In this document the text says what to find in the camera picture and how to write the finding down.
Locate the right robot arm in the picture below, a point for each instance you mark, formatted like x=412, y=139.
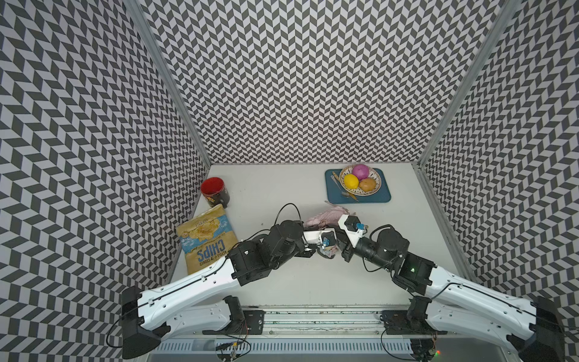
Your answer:
x=446, y=302

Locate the red black cup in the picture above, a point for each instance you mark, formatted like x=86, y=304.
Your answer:
x=215, y=192

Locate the chips bag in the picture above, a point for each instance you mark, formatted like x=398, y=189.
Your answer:
x=206, y=238

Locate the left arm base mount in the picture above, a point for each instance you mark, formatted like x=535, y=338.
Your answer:
x=238, y=320

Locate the brown potato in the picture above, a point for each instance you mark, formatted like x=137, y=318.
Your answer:
x=367, y=185

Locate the aluminium front rail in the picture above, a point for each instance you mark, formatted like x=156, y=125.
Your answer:
x=303, y=321

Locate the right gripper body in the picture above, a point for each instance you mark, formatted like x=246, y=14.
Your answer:
x=348, y=250

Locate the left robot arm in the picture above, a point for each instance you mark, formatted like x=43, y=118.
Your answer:
x=146, y=315

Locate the pink knitted bag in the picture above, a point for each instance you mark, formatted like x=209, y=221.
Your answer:
x=330, y=217

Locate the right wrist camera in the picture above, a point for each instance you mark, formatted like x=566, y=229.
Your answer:
x=353, y=228

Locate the yellow lemon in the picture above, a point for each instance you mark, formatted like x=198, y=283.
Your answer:
x=351, y=181

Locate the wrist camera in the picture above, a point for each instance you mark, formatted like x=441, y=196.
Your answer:
x=315, y=237
x=353, y=228

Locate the purple fruit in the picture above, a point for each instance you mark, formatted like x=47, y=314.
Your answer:
x=361, y=171

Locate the gold spoon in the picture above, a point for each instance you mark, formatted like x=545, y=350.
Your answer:
x=353, y=196

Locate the teal tray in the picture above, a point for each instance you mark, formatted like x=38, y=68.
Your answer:
x=339, y=193

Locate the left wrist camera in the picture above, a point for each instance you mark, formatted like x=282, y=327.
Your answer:
x=315, y=237

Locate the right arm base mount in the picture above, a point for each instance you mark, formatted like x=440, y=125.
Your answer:
x=407, y=321

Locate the patterned bowl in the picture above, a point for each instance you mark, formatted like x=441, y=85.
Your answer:
x=374, y=174

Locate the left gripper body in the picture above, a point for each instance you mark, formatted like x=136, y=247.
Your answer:
x=300, y=252

